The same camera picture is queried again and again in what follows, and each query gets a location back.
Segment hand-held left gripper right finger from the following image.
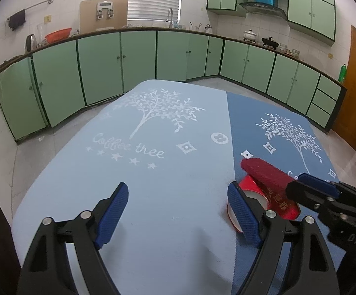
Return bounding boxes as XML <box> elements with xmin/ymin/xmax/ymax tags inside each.
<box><xmin>227</xmin><ymin>181</ymin><xmax>341</xmax><ymax>295</ymax></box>

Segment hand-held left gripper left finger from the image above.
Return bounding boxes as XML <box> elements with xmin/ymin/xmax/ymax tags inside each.
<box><xmin>18</xmin><ymin>182</ymin><xmax>129</xmax><ymax>295</ymax></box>

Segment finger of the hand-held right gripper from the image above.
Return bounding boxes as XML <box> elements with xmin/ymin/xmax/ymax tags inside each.
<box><xmin>298</xmin><ymin>174</ymin><xmax>356</xmax><ymax>213</ymax></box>
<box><xmin>285</xmin><ymin>180</ymin><xmax>351</xmax><ymax>222</ymax></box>

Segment red box with gold print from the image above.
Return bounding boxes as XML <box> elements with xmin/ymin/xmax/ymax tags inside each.
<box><xmin>226</xmin><ymin>175</ymin><xmax>301</xmax><ymax>232</ymax></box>

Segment dark red piece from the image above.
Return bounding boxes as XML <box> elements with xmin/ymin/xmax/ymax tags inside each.
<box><xmin>241</xmin><ymin>157</ymin><xmax>296</xmax><ymax>195</ymax></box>

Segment group of glass jars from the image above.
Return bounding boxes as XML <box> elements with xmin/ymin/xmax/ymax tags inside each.
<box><xmin>279</xmin><ymin>44</ymin><xmax>299</xmax><ymax>56</ymax></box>

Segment green base cabinets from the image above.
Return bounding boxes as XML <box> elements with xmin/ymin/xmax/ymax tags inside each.
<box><xmin>0</xmin><ymin>28</ymin><xmax>347</xmax><ymax>145</ymax></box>

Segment range hood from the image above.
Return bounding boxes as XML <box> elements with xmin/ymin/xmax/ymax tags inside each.
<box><xmin>239</xmin><ymin>1</ymin><xmax>287</xmax><ymax>20</ymax></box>

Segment red basin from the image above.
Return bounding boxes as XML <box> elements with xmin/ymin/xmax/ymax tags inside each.
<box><xmin>45</xmin><ymin>28</ymin><xmax>73</xmax><ymax>44</ymax></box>

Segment metal kettle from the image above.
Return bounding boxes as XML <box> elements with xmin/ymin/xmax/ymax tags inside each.
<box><xmin>26</xmin><ymin>34</ymin><xmax>39</xmax><ymax>53</ymax></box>

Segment cardboard box on counter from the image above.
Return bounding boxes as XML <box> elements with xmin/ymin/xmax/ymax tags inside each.
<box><xmin>80</xmin><ymin>0</ymin><xmax>128</xmax><ymax>33</ymax></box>

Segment metal faucet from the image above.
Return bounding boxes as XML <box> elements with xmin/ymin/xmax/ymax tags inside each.
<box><xmin>166</xmin><ymin>8</ymin><xmax>178</xmax><ymax>29</ymax></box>

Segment dark towel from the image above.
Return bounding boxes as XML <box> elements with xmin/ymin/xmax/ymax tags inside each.
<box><xmin>7</xmin><ymin>10</ymin><xmax>26</xmax><ymax>32</ymax></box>

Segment green wall cabinets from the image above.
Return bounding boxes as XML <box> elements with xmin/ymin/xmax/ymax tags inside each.
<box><xmin>207</xmin><ymin>0</ymin><xmax>336</xmax><ymax>46</ymax></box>

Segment metal towel rail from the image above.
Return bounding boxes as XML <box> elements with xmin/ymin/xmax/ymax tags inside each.
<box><xmin>6</xmin><ymin>0</ymin><xmax>54</xmax><ymax>25</ymax></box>

